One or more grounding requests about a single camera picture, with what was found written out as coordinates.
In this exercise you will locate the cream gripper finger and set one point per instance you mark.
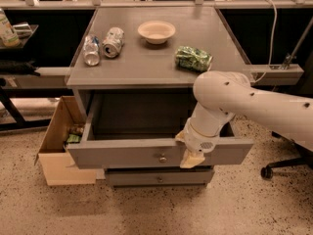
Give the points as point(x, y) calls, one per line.
point(180, 137)
point(191, 159)

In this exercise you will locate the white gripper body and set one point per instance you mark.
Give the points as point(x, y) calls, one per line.
point(198, 142)

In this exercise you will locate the grey top drawer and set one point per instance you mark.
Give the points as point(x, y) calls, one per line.
point(133, 130)

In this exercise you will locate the grey drawer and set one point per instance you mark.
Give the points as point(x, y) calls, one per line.
point(158, 177)
point(133, 130)

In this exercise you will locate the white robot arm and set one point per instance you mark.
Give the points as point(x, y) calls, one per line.
point(221, 95)

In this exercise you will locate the grey bottom drawer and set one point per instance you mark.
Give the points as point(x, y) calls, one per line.
point(158, 177)

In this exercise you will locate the grey drawer cabinet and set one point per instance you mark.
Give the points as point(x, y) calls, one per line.
point(142, 66)

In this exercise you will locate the green crushed can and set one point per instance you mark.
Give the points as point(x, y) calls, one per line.
point(192, 59)

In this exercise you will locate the green snack bag in box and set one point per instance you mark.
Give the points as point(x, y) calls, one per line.
point(75, 133)

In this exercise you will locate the beige paper bowl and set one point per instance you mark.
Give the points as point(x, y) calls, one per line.
point(156, 32)

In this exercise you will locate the black office chair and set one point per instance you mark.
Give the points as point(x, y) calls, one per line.
point(305, 158)

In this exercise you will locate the white soda can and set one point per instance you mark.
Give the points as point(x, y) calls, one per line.
point(113, 42)

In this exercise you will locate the crushed clear plastic bottle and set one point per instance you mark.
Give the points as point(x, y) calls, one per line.
point(91, 50)

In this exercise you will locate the cardboard box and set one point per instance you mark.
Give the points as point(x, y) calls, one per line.
point(57, 164)

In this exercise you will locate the silver can on side table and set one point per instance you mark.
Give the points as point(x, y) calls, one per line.
point(23, 30)

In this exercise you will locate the white green bottle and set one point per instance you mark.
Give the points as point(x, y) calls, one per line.
point(7, 32)

